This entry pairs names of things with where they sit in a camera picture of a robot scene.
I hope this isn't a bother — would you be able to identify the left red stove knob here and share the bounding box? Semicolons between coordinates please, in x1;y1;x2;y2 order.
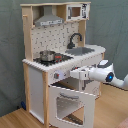
54;73;60;79

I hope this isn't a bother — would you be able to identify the grey toy sink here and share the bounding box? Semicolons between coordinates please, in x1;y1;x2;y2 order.
66;47;94;56

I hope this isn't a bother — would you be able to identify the white toy microwave door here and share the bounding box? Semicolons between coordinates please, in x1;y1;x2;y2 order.
66;3;90;21

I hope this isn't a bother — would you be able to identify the black toy faucet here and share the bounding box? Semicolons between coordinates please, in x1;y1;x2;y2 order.
67;33;82;49

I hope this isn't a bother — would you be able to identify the black toy stovetop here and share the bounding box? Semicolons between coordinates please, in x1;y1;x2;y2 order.
35;53;71;66

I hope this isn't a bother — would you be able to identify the silver toy pot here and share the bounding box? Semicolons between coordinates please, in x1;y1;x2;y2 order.
40;50;55;61

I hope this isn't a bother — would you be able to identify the grey range hood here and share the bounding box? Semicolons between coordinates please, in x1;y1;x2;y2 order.
35;5;64;27

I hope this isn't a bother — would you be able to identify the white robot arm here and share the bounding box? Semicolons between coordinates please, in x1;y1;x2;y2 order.
70;60;128;91

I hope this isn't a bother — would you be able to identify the white oven door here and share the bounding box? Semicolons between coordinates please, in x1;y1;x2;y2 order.
49;86;95;128

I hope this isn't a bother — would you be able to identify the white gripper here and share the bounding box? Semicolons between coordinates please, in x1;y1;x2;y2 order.
70;67;89;80

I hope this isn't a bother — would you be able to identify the wooden toy kitchen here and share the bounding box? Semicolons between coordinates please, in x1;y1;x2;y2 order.
22;2;105;128

